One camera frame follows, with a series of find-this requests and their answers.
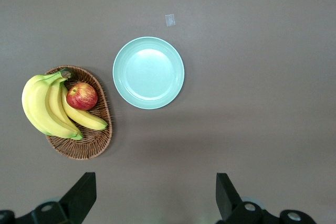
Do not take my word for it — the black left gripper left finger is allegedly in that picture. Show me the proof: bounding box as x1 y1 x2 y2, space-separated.
0 172 97 224

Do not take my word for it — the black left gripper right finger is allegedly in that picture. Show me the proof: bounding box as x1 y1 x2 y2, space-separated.
215 173 316 224

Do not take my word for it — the light green round plate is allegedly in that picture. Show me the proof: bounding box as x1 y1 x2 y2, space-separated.
112 36 185 110

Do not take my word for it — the brown wicker basket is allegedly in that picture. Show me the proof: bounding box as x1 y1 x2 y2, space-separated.
44 65 113 161

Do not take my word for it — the brown table cover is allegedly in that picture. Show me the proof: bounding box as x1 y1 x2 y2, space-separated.
0 0 336 224

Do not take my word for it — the red yellow apple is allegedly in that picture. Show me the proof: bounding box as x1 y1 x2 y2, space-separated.
66 82 99 111

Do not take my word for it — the yellow banana bunch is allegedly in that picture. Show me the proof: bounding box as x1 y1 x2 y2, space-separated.
21 68 109 141

